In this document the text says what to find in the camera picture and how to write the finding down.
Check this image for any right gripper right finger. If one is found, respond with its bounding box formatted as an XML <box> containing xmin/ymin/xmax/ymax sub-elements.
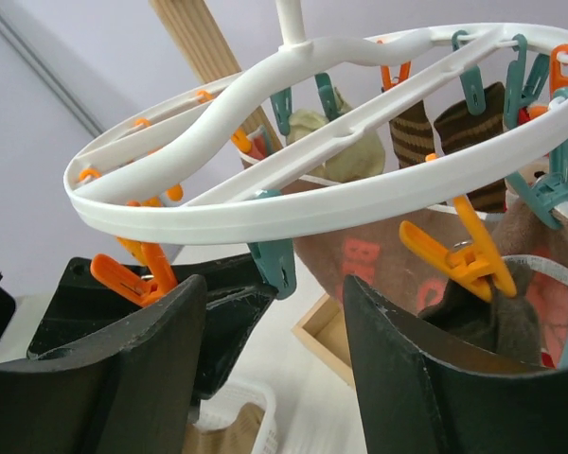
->
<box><xmin>343</xmin><ymin>275</ymin><xmax>568</xmax><ymax>453</ymax></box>

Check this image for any tan sock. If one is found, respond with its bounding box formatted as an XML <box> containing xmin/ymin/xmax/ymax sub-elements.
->
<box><xmin>183</xmin><ymin>403</ymin><xmax>264</xmax><ymax>454</ymax></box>

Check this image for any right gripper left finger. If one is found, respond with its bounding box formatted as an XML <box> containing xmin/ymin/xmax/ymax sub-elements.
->
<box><xmin>0</xmin><ymin>276</ymin><xmax>207</xmax><ymax>453</ymax></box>

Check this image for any orange clip front left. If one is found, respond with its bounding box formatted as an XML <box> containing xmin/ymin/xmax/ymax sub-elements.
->
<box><xmin>90</xmin><ymin>242</ymin><xmax>178</xmax><ymax>307</ymax></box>

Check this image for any cream sock on hanger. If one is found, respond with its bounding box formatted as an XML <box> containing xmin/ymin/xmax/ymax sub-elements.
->
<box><xmin>283</xmin><ymin>87</ymin><xmax>387</xmax><ymax>181</ymax></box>

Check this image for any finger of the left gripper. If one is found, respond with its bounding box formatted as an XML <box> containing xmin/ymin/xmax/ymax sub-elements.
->
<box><xmin>27</xmin><ymin>253</ymin><xmax>277</xmax><ymax>400</ymax></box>

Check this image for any white round clip hanger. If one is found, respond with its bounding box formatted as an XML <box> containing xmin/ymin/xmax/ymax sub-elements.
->
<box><xmin>63</xmin><ymin>1</ymin><xmax>568</xmax><ymax>245</ymax></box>

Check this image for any wooden hanging rack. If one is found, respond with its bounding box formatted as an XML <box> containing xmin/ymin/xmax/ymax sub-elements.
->
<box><xmin>146</xmin><ymin>0</ymin><xmax>361</xmax><ymax>389</ymax></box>

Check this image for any yellow clip front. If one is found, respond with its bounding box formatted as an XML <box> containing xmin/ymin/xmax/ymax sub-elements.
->
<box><xmin>399</xmin><ymin>196</ymin><xmax>517</xmax><ymax>302</ymax></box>

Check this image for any striped brown sock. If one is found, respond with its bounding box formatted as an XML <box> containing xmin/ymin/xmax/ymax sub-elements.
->
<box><xmin>434</xmin><ymin>81</ymin><xmax>506</xmax><ymax>213</ymax></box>
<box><xmin>389</xmin><ymin>100</ymin><xmax>435</xmax><ymax>168</ymax></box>

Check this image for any white plastic basket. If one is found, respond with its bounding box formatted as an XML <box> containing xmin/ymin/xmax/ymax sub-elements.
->
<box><xmin>183</xmin><ymin>378</ymin><xmax>278</xmax><ymax>454</ymax></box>

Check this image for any striped brown sock left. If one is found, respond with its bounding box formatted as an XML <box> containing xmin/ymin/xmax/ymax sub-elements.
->
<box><xmin>389</xmin><ymin>100</ymin><xmax>435</xmax><ymax>168</ymax></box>

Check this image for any striped brown sock right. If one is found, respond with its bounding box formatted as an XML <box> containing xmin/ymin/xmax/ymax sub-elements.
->
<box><xmin>434</xmin><ymin>81</ymin><xmax>506</xmax><ymax>213</ymax></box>

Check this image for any teal clip front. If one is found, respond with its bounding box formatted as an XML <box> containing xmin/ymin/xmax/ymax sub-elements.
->
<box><xmin>246</xmin><ymin>188</ymin><xmax>297</xmax><ymax>301</ymax></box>

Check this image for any dark brown sock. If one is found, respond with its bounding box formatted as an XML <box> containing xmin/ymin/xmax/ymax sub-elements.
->
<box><xmin>418</xmin><ymin>262</ymin><xmax>541</xmax><ymax>366</ymax></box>

